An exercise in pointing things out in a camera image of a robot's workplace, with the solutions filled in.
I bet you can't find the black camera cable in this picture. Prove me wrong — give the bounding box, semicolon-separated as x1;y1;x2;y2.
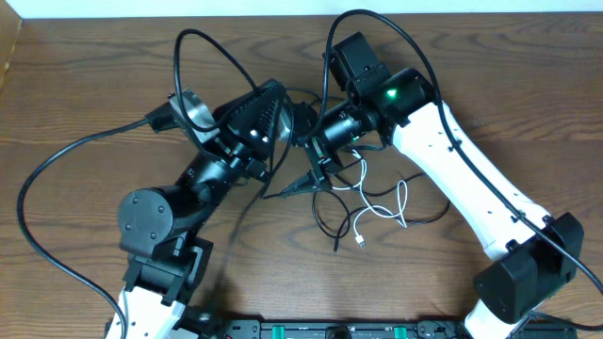
296;8;603;333
16;28;260;339

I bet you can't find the black left camera cable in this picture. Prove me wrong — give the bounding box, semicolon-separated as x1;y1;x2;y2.
16;28;260;339

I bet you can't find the black right camera cable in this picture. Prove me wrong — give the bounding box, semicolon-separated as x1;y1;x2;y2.
296;8;603;333

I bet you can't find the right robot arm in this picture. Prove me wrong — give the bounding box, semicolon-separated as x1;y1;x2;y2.
285;33;584;338

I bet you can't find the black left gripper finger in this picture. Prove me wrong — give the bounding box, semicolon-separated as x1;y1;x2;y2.
214;79;285;158
276;101;292;141

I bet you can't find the black usb cable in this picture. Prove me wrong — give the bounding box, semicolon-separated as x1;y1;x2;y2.
261;87;451;254

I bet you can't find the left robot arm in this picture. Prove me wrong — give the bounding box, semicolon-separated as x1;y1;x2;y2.
105;79;291;338

